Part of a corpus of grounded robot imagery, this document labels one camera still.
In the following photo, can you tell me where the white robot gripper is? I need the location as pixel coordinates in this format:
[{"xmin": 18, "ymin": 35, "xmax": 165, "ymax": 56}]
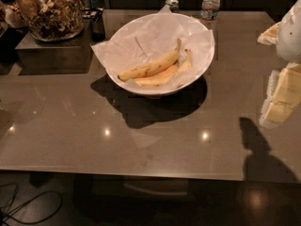
[{"xmin": 258, "ymin": 0, "xmax": 301, "ymax": 129}]

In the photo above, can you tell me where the middle orange-yellow banana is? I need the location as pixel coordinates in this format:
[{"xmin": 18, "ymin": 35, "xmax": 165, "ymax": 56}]
[{"xmin": 135, "ymin": 65, "xmax": 178, "ymax": 81}]

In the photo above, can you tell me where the green soda can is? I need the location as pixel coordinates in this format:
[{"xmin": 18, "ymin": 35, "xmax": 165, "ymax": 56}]
[{"xmin": 165, "ymin": 0, "xmax": 180, "ymax": 13}]

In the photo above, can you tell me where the black cable on floor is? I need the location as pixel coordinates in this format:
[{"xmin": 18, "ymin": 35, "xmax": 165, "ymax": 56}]
[{"xmin": 0, "ymin": 182, "xmax": 64, "ymax": 226}]

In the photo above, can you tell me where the yellow banana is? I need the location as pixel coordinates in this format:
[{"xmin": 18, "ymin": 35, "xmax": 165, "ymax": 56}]
[
  {"xmin": 118, "ymin": 39, "xmax": 182, "ymax": 81},
  {"xmin": 135, "ymin": 49, "xmax": 192, "ymax": 88}
]

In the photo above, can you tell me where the dark box pedestal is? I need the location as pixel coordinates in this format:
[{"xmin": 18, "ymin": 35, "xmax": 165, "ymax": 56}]
[{"xmin": 16, "ymin": 22, "xmax": 92, "ymax": 75}]

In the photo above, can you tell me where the clear plastic water bottle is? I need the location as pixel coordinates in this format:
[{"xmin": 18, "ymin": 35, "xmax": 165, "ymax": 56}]
[{"xmin": 200, "ymin": 0, "xmax": 220, "ymax": 24}]

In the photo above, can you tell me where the white bowl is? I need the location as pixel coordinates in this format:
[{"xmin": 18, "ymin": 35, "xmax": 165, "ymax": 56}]
[{"xmin": 104, "ymin": 12, "xmax": 216, "ymax": 96}]

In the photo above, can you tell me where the glass jar of nuts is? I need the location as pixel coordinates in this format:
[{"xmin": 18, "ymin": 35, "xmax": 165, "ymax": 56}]
[{"xmin": 15, "ymin": 0, "xmax": 84, "ymax": 42}]

